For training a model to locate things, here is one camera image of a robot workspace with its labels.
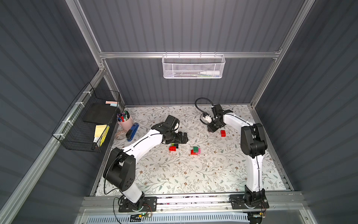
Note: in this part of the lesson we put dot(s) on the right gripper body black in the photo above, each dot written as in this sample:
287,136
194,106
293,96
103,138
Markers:
216,124

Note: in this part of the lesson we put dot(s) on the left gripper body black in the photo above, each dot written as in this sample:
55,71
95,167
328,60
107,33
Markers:
179,138

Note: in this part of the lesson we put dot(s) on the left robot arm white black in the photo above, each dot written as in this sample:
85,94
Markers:
120,169

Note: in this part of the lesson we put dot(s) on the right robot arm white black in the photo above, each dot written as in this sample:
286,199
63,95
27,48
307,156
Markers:
253,144

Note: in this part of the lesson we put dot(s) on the blue stapler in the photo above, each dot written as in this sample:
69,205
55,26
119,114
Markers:
131,133

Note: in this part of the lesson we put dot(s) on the white marker in basket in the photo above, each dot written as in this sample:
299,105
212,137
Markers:
210,73

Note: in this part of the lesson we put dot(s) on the pink pen cup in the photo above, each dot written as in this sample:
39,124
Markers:
126,125

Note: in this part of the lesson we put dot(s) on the round tape roll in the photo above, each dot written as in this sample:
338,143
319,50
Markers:
121,135

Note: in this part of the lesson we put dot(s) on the yellow sticky note pad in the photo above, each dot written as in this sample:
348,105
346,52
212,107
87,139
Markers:
100,134

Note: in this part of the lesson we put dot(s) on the black notebook in basket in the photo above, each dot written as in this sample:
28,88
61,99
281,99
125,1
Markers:
100,114

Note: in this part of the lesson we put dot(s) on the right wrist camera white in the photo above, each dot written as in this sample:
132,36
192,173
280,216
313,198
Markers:
206,119

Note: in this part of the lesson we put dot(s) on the white wire mesh basket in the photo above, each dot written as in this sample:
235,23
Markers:
189,66

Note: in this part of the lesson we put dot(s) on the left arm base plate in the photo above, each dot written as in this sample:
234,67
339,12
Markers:
137,203

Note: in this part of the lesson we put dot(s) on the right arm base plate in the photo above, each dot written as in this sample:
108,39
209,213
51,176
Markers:
241,201

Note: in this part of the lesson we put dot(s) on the black wire wall basket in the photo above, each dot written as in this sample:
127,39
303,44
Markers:
72,132

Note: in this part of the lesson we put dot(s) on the aluminium rail front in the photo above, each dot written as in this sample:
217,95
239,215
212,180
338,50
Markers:
213,202

